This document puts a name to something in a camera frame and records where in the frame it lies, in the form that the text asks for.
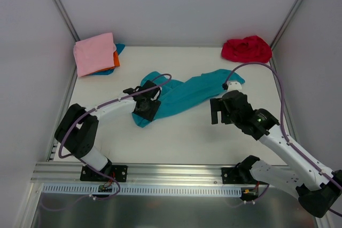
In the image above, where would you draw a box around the teal t shirt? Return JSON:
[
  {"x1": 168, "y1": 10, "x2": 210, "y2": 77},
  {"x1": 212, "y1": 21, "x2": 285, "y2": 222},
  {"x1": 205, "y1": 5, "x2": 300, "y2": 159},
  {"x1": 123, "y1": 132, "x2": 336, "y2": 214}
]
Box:
[
  {"x1": 130, "y1": 68, "x2": 246, "y2": 129},
  {"x1": 90, "y1": 44, "x2": 125, "y2": 76}
]

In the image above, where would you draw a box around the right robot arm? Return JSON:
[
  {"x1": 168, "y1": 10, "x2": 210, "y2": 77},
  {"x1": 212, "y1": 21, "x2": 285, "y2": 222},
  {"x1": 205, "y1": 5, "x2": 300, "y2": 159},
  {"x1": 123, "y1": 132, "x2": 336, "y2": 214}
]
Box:
[{"x1": 210, "y1": 90, "x2": 341, "y2": 218}]

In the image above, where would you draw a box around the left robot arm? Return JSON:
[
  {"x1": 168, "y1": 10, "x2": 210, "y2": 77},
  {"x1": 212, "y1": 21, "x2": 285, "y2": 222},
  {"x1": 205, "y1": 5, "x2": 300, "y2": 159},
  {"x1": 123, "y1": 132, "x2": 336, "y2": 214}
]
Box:
[{"x1": 55, "y1": 80, "x2": 161, "y2": 180}]

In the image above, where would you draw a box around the folded orange t shirt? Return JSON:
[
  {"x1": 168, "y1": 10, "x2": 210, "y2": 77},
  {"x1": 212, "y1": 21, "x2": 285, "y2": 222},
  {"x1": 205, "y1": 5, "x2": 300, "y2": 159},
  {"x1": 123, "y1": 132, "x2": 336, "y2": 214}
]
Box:
[{"x1": 93, "y1": 51, "x2": 120, "y2": 75}]

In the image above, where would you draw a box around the crumpled red t shirt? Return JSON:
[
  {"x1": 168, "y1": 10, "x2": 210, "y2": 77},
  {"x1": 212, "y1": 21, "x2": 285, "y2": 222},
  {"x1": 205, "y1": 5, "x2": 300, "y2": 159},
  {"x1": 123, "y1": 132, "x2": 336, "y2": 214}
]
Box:
[{"x1": 221, "y1": 35, "x2": 273, "y2": 64}]

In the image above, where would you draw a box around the folded teal t shirt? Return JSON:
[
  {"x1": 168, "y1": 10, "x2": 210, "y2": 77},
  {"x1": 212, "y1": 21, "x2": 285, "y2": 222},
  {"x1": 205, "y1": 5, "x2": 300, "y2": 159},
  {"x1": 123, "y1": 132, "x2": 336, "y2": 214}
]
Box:
[{"x1": 90, "y1": 44, "x2": 125, "y2": 76}]

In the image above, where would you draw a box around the folded pink t shirt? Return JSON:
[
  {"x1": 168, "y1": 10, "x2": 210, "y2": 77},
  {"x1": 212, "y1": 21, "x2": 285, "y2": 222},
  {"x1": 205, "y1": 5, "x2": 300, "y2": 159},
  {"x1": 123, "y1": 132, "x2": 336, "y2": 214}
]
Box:
[{"x1": 73, "y1": 33, "x2": 116, "y2": 77}]

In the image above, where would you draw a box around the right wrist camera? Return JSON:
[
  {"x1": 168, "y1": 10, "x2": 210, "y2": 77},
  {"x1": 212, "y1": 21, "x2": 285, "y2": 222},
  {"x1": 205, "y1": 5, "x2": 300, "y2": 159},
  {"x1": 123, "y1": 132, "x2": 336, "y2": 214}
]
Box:
[{"x1": 222, "y1": 81, "x2": 242, "y2": 92}]

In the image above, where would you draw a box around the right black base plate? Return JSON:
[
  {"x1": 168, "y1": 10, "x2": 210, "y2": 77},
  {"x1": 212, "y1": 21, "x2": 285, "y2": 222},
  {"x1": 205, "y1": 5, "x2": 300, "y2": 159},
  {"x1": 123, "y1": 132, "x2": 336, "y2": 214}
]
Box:
[{"x1": 221, "y1": 167, "x2": 257, "y2": 184}]

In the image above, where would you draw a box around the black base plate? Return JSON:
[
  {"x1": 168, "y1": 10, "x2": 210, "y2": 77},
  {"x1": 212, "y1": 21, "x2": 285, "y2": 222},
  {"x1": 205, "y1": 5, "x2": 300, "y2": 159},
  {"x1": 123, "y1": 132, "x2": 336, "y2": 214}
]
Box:
[
  {"x1": 80, "y1": 164, "x2": 128, "y2": 182},
  {"x1": 221, "y1": 167, "x2": 257, "y2": 184}
]

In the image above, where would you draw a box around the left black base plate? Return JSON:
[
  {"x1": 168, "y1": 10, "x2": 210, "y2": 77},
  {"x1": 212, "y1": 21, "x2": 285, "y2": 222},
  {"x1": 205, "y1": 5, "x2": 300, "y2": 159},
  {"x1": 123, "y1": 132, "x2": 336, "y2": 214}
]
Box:
[{"x1": 80, "y1": 164, "x2": 128, "y2": 182}]

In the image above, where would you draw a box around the white slotted cable duct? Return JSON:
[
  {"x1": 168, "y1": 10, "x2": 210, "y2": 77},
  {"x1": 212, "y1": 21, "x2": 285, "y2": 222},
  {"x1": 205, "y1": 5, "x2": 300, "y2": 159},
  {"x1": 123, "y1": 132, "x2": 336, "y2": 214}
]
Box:
[{"x1": 42, "y1": 183, "x2": 242, "y2": 198}]

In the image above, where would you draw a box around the aluminium mounting rail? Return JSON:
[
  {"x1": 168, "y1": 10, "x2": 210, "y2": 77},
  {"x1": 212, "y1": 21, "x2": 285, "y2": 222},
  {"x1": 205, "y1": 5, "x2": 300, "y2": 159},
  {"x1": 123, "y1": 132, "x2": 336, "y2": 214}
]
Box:
[{"x1": 30, "y1": 162, "x2": 232, "y2": 186}]

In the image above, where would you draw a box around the right aluminium frame post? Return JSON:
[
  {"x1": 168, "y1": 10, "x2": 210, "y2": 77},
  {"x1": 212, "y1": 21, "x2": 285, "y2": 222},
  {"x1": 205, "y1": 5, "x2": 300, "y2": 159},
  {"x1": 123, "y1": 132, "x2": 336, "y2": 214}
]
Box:
[{"x1": 270, "y1": 0, "x2": 321, "y2": 48}]

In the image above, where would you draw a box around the aluminium frame post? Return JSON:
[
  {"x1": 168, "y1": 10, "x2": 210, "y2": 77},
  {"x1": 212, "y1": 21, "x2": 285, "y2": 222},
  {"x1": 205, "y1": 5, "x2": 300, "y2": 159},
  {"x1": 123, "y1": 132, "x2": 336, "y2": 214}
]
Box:
[
  {"x1": 52, "y1": 0, "x2": 80, "y2": 42},
  {"x1": 270, "y1": 0, "x2": 321, "y2": 48}
]

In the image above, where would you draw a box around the left aluminium frame post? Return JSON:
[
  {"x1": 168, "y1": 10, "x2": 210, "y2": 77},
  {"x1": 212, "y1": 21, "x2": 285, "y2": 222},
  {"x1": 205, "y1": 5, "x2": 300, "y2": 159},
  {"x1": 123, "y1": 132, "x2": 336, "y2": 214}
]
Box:
[{"x1": 52, "y1": 0, "x2": 80, "y2": 42}]

